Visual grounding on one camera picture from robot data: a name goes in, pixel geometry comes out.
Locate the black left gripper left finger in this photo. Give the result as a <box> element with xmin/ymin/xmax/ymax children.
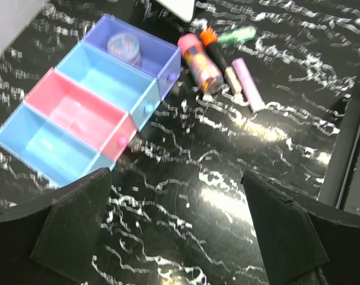
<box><xmin>0</xmin><ymin>167</ymin><xmax>111</xmax><ymax>284</ymax></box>

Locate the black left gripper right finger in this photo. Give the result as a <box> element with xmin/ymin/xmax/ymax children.
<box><xmin>241</xmin><ymin>170</ymin><xmax>360</xmax><ymax>284</ymax></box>

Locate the light blue drawer bin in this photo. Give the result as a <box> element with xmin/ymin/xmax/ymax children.
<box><xmin>0</xmin><ymin>104</ymin><xmax>115</xmax><ymax>187</ymax></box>

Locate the pink drawer bin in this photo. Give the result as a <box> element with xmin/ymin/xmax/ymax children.
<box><xmin>24</xmin><ymin>68</ymin><xmax>137</xmax><ymax>162</ymax></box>

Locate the sky blue drawer bin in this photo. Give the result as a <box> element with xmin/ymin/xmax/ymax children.
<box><xmin>56</xmin><ymin>42</ymin><xmax>161</xmax><ymax>131</ymax></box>

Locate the clear jar of bands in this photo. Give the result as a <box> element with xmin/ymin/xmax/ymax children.
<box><xmin>107</xmin><ymin>33</ymin><xmax>141</xmax><ymax>67</ymax></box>

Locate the purple drawer bin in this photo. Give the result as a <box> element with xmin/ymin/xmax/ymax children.
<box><xmin>83</xmin><ymin>14</ymin><xmax>181</xmax><ymax>99</ymax></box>

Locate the green transparent highlighter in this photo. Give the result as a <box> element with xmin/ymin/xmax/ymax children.
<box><xmin>218</xmin><ymin>26</ymin><xmax>256</xmax><ymax>43</ymax></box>

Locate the black marble pattern mat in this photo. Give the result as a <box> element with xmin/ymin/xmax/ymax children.
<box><xmin>0</xmin><ymin>1</ymin><xmax>360</xmax><ymax>284</ymax></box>

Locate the beige small marker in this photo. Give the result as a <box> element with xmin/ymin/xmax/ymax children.
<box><xmin>224</xmin><ymin>66</ymin><xmax>242</xmax><ymax>96</ymax></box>

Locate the lilac highlighter pen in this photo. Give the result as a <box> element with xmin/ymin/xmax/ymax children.
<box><xmin>232</xmin><ymin>58</ymin><xmax>265</xmax><ymax>113</ymax></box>

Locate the colourful pink-capped tube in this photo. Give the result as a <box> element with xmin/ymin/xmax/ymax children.
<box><xmin>177</xmin><ymin>33</ymin><xmax>224</xmax><ymax>94</ymax></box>

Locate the black orange-capped marker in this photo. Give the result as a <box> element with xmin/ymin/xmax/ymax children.
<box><xmin>200</xmin><ymin>28</ymin><xmax>230</xmax><ymax>72</ymax></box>

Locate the white dry-erase board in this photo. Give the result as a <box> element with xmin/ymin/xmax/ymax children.
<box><xmin>157</xmin><ymin>0</ymin><xmax>196</xmax><ymax>23</ymax></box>

